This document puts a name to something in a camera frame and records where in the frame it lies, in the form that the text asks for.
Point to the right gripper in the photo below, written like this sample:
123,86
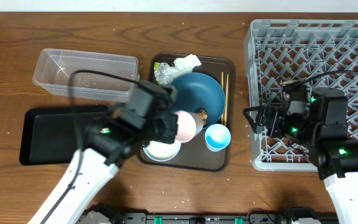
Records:
266,119

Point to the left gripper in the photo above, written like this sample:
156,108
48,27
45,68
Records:
168,125

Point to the pink cup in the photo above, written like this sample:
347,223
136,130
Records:
189,125

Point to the light blue cup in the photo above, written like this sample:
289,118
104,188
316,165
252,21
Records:
217,137

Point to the dark blue bowl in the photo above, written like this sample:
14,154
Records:
199,90

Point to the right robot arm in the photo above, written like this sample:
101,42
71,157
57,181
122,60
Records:
318,122

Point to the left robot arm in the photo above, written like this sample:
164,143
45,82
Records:
105,144

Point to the grey dishwasher rack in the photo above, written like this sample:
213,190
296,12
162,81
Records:
280,50

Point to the small bowl with rice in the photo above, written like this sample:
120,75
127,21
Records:
162,152

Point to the brown serving tray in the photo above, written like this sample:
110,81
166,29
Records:
194,154

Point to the brown food scrap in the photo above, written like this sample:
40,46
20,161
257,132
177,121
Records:
203,115

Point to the crumpled foil wrapper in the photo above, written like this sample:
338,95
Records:
164,73

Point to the crumpled white napkin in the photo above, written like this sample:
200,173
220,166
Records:
187,63

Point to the clear plastic container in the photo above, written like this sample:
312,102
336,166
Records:
55,67

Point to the black bin lid tray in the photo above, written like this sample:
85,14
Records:
48,135

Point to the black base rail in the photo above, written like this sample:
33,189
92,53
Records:
102,213

